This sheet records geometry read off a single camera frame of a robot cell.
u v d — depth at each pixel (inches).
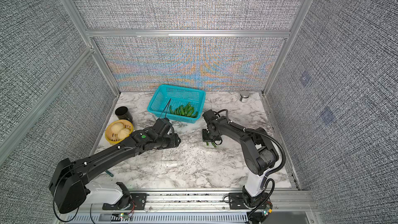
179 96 44.6
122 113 38.3
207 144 35.9
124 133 35.4
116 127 36.4
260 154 19.2
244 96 43.5
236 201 28.8
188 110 41.8
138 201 28.9
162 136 24.7
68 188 15.6
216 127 26.1
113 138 36.4
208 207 28.7
